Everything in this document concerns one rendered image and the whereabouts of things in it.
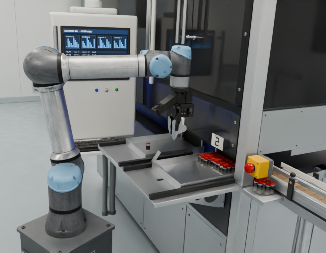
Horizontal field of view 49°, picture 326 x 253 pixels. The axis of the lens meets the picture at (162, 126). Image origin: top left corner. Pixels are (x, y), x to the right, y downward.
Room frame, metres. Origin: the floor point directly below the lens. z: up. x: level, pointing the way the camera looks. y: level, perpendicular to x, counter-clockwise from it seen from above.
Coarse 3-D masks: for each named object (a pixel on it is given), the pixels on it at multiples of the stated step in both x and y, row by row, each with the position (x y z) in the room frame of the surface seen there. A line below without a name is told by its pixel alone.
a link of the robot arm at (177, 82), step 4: (172, 76) 1.34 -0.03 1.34; (172, 80) 1.34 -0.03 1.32; (176, 80) 1.33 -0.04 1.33; (180, 80) 1.32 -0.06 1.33; (184, 80) 1.33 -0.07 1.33; (188, 80) 1.34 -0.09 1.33; (172, 84) 1.34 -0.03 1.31; (176, 84) 1.33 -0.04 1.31; (180, 84) 1.32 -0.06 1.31; (184, 84) 1.33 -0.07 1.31; (188, 84) 1.34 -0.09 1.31; (180, 88) 1.33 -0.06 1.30
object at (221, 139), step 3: (213, 135) 1.57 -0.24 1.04; (216, 135) 1.55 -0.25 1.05; (213, 138) 1.57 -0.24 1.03; (219, 138) 1.53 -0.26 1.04; (222, 138) 1.51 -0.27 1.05; (213, 141) 1.56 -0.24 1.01; (219, 141) 1.53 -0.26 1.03; (222, 141) 1.51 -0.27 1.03; (213, 144) 1.56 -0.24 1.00; (216, 144) 1.54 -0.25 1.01; (219, 144) 1.53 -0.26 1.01; (222, 144) 1.51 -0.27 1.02; (216, 147) 1.54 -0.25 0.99; (219, 147) 1.52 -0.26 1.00; (222, 147) 1.50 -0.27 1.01; (222, 150) 1.50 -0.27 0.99
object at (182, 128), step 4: (172, 124) 1.34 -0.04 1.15; (180, 124) 1.34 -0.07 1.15; (172, 128) 1.34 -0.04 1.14; (180, 128) 1.34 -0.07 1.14; (184, 128) 1.35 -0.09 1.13; (172, 132) 1.34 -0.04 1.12; (176, 132) 1.33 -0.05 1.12; (180, 132) 1.35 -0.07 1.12; (172, 136) 1.34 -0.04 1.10; (176, 136) 1.34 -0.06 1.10
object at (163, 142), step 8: (144, 136) 1.88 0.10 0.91; (152, 136) 1.91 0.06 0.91; (160, 136) 1.93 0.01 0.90; (168, 136) 1.95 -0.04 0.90; (128, 144) 1.80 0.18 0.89; (136, 144) 1.83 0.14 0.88; (144, 144) 1.84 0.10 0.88; (152, 144) 1.85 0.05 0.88; (160, 144) 1.85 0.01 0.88; (168, 144) 1.86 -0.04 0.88; (176, 144) 1.86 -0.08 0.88; (184, 144) 1.87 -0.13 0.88; (136, 152) 1.70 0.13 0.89; (144, 152) 1.72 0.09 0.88; (152, 152) 1.72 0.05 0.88; (168, 152) 1.66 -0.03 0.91; (176, 152) 1.69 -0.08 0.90; (200, 152) 1.75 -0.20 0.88
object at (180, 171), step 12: (180, 156) 1.60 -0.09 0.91; (192, 156) 1.63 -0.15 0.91; (156, 168) 1.49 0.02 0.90; (168, 168) 1.53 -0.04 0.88; (180, 168) 1.54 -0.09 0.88; (192, 168) 1.54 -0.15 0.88; (204, 168) 1.55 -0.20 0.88; (168, 180) 1.39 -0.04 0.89; (180, 180) 1.41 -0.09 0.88; (192, 180) 1.41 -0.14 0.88; (204, 180) 1.36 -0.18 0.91; (216, 180) 1.39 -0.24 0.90
